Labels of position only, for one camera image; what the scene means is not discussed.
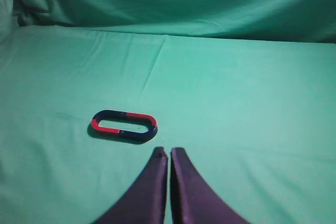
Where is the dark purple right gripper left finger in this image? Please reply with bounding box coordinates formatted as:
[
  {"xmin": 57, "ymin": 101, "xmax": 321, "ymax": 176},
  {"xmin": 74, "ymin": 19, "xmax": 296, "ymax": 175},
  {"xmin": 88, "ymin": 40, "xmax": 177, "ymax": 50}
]
[{"xmin": 94, "ymin": 147, "xmax": 167, "ymax": 223}]

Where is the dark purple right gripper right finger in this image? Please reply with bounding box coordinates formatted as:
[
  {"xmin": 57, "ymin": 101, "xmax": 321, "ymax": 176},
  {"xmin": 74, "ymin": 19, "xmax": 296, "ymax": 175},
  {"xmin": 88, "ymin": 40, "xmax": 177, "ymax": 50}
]
[{"xmin": 170, "ymin": 147, "xmax": 248, "ymax": 223}]

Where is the red-blue horseshoe magnet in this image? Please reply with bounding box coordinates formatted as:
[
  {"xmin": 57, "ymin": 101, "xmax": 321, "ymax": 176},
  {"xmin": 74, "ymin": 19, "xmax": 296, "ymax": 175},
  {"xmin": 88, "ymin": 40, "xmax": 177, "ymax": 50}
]
[
  {"xmin": 119, "ymin": 112, "xmax": 158, "ymax": 142},
  {"xmin": 91, "ymin": 110, "xmax": 126, "ymax": 135}
]

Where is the green cloth backdrop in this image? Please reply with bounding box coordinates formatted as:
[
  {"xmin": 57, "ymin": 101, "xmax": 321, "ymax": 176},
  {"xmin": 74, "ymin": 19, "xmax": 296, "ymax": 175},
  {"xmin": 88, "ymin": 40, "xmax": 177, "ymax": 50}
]
[{"xmin": 1, "ymin": 0, "xmax": 335, "ymax": 223}]

